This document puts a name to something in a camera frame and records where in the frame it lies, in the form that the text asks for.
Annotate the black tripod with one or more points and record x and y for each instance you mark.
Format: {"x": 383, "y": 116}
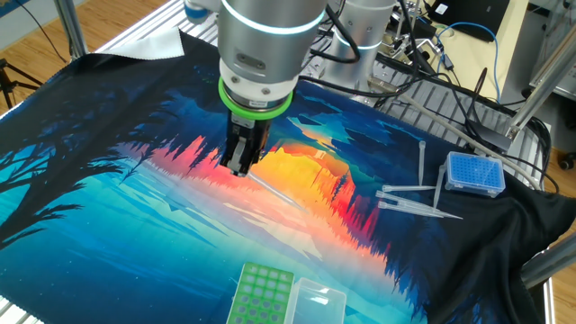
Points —
{"x": 3, "y": 76}

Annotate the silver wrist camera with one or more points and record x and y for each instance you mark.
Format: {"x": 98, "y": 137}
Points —
{"x": 195, "y": 11}

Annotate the forest sunset printed cloth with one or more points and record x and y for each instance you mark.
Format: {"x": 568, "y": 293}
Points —
{"x": 135, "y": 225}

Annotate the metal frame rack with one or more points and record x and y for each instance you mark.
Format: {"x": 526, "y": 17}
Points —
{"x": 558, "y": 27}

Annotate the black adapter block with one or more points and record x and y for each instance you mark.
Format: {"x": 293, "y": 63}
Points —
{"x": 492, "y": 137}

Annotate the cream cabinet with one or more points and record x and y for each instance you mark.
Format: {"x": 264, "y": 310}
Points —
{"x": 472, "y": 58}

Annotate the aluminium frame post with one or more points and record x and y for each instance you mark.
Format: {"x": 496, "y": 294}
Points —
{"x": 549, "y": 263}
{"x": 72, "y": 31}
{"x": 540, "y": 85}

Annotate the green pipette tip holder box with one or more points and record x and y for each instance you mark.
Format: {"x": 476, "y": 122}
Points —
{"x": 261, "y": 292}

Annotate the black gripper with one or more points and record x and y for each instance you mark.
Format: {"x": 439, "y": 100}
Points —
{"x": 252, "y": 128}

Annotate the small clear pipette tip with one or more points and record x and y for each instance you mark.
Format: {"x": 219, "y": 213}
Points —
{"x": 405, "y": 188}
{"x": 438, "y": 186}
{"x": 421, "y": 162}

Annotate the black computer case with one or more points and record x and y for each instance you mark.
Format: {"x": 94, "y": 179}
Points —
{"x": 472, "y": 18}

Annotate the clear plastic box lid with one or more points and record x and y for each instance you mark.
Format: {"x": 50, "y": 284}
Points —
{"x": 317, "y": 303}

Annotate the metal clamp stand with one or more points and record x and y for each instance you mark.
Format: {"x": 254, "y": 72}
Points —
{"x": 407, "y": 42}

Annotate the black caster wheel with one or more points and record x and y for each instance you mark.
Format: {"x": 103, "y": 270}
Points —
{"x": 568, "y": 160}

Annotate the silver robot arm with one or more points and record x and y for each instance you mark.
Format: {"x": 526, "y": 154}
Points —
{"x": 270, "y": 40}

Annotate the blue pipette tip box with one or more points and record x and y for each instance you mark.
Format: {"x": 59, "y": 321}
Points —
{"x": 474, "y": 173}

